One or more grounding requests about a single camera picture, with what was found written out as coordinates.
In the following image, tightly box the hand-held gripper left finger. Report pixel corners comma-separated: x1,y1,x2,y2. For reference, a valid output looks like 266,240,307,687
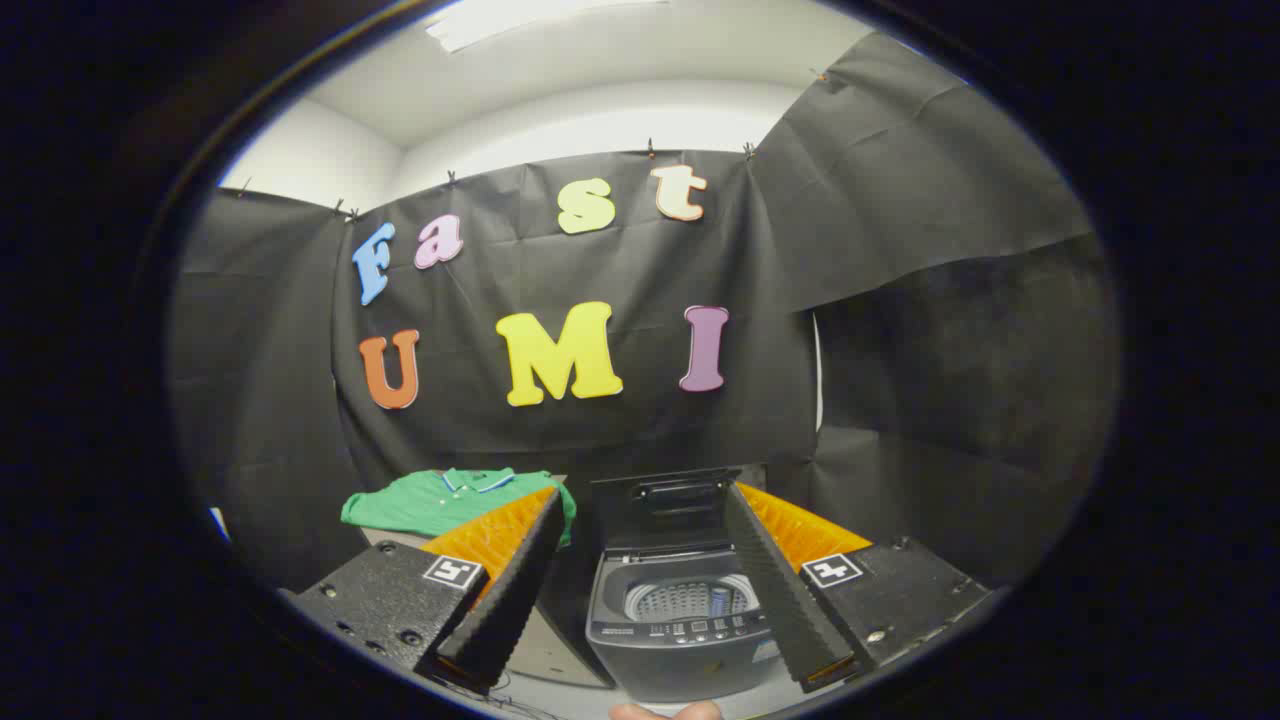
290,485,566,696

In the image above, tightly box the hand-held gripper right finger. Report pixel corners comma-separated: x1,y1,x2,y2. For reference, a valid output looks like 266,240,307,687
722,480,991,694

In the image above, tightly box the green polo shirt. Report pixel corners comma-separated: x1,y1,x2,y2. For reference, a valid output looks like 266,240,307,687
340,467,578,547

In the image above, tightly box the grey washing machine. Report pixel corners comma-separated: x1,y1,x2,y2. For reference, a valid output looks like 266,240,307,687
585,545,791,703

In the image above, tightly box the grey box stand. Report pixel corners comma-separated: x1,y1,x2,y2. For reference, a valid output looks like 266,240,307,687
355,475,616,691

